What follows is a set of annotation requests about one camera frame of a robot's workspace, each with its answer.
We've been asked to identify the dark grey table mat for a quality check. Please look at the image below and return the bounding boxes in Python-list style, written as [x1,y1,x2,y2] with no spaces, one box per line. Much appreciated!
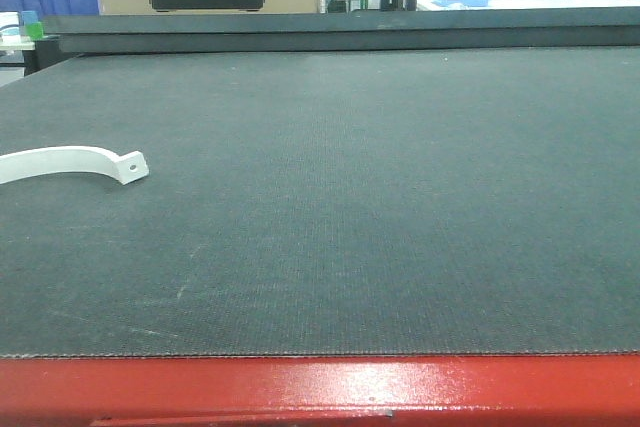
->
[1,47,639,357]

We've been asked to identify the small blue tray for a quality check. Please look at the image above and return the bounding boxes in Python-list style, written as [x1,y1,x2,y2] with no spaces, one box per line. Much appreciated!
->
[431,0,490,8]

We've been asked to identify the green and blue blocks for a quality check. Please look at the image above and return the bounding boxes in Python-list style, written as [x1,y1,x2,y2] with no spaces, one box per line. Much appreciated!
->
[20,10,45,41]

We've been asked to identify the white curved PVC pipe clamp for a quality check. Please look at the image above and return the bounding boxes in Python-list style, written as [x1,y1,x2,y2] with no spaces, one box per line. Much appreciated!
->
[1,146,149,185]

